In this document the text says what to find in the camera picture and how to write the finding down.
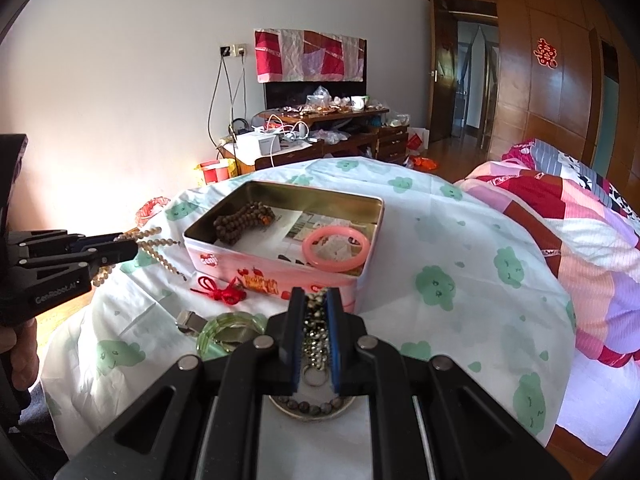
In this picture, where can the silver metal bowl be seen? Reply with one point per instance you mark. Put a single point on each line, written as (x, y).
(310, 417)

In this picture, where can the black television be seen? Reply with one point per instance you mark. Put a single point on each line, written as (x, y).
(290, 95)

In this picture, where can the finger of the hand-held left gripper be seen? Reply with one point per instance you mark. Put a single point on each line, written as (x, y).
(82, 244)
(107, 255)

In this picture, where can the pink tin box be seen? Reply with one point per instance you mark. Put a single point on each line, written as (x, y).
(240, 265)

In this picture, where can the white and red bag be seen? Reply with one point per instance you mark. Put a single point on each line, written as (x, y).
(418, 139)

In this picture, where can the white mug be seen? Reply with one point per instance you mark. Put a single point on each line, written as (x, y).
(358, 103)

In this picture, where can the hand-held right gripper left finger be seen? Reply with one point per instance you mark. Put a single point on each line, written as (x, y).
(299, 345)

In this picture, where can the person's left hand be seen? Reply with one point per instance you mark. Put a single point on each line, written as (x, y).
(25, 355)

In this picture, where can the orange plastic bag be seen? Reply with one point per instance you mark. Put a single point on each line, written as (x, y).
(424, 162)

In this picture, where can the wooden television cabinet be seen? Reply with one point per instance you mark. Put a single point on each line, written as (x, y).
(350, 135)

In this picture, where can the red paper decoration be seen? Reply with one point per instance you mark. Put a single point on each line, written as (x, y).
(545, 52)

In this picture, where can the bin with red liner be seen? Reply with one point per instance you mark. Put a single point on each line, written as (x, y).
(150, 207)

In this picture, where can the wooden door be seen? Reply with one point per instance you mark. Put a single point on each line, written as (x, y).
(442, 70)

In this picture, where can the white cardboard box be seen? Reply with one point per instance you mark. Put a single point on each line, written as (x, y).
(255, 144)

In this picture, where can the red and yellow bag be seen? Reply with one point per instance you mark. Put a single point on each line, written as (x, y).
(215, 172)

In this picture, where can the green jade bangle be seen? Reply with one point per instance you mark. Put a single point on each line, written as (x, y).
(210, 332)

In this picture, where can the cloud-printed white bed sheet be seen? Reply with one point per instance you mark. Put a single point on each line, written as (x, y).
(450, 220)

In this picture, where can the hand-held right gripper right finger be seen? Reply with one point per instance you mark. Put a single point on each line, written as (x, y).
(334, 345)

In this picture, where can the wooden wardrobe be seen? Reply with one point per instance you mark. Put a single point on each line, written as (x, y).
(545, 10)

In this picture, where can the pink patchwork quilt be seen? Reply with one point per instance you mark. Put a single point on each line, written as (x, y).
(575, 220)

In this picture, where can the wall socket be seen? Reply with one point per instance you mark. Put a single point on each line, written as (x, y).
(234, 51)

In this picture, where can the clear plastic bag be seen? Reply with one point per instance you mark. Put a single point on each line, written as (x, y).
(321, 96)

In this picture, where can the dark cloth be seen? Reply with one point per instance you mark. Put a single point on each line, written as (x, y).
(30, 435)

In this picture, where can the silver metal clip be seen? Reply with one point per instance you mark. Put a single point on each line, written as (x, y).
(190, 321)

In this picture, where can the red patchwork cloth cover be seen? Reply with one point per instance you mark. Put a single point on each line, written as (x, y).
(300, 55)

